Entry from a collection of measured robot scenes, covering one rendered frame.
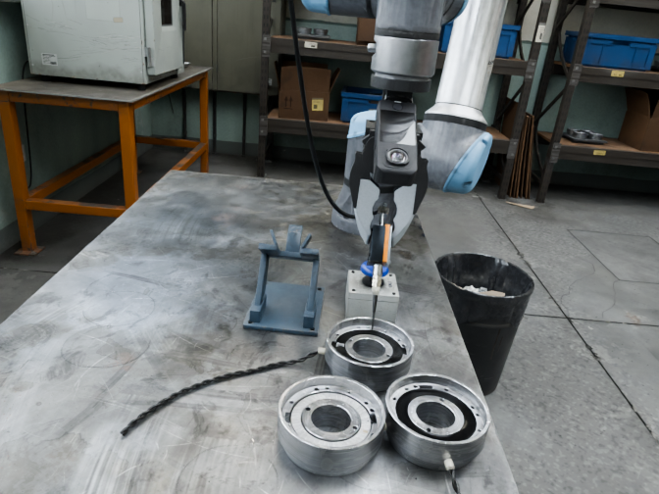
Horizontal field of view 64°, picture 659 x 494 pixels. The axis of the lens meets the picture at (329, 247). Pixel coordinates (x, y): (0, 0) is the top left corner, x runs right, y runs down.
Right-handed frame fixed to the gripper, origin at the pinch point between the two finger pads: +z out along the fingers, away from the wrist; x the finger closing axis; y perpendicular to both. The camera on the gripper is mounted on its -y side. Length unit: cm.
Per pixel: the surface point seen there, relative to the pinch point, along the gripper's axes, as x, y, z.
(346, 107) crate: 14, 334, 36
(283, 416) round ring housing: 8.7, -23.6, 10.2
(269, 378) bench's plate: 11.6, -14.5, 13.1
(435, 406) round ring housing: -6.9, -18.7, 10.8
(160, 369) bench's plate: 24.3, -15.0, 13.1
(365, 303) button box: 0.9, 0.3, 10.1
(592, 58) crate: -154, 342, -13
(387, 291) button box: -2.1, 1.7, 8.6
